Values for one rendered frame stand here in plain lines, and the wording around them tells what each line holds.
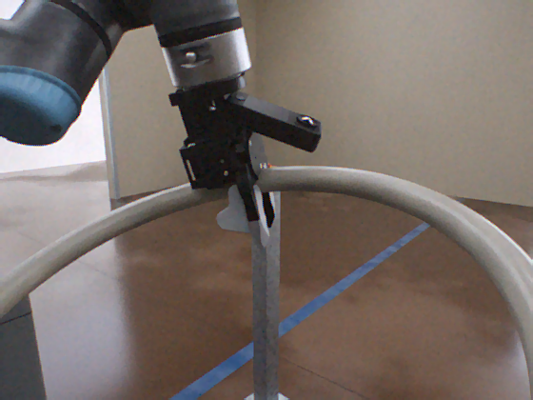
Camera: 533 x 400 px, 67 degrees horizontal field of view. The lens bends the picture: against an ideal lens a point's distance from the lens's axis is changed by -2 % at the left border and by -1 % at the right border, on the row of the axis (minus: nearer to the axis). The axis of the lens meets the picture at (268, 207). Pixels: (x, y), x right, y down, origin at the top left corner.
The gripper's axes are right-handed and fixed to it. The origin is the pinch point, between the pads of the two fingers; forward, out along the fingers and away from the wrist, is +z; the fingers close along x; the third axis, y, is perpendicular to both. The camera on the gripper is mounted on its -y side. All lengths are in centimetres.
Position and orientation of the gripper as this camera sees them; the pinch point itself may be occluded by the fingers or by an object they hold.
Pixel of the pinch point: (269, 229)
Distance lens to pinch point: 54.0
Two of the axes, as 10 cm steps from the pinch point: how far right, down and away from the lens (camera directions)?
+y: -9.6, 1.1, 2.5
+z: 2.1, 8.6, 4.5
